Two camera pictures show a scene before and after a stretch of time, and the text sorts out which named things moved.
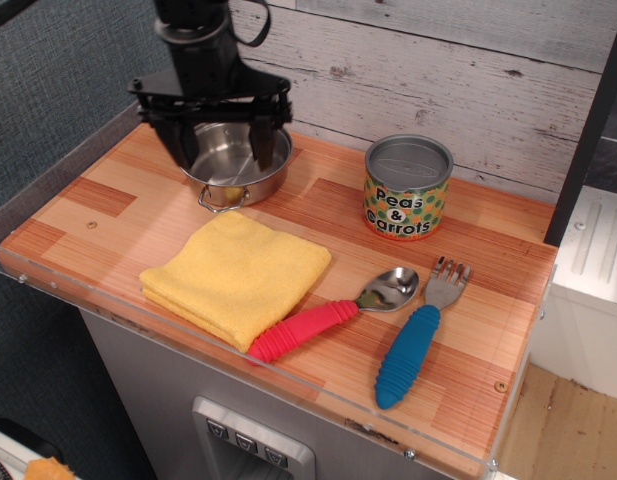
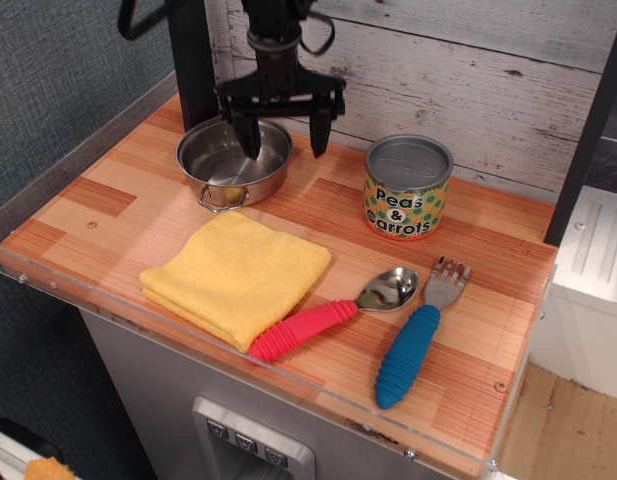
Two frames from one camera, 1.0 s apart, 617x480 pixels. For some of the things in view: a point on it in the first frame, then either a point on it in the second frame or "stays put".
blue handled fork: [405, 361] stays put
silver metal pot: [226, 164] stays put
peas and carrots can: [405, 185] stays put
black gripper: [206, 84] → [280, 86]
